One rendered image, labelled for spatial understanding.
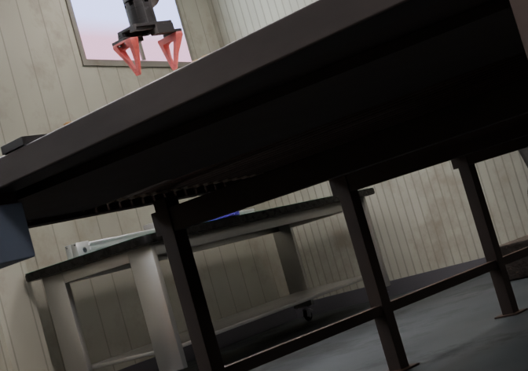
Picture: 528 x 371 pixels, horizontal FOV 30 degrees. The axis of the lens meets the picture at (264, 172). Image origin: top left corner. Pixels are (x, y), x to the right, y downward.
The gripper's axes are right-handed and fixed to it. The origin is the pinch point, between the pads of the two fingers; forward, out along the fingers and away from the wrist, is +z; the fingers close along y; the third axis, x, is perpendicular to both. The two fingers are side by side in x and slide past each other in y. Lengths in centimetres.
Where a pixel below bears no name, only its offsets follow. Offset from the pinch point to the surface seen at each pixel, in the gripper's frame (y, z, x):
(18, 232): 26.4, 24.9, -26.5
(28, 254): 25.5, 29.9, -26.4
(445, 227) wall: -503, 100, -332
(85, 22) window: -306, -128, -453
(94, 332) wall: -224, 92, -425
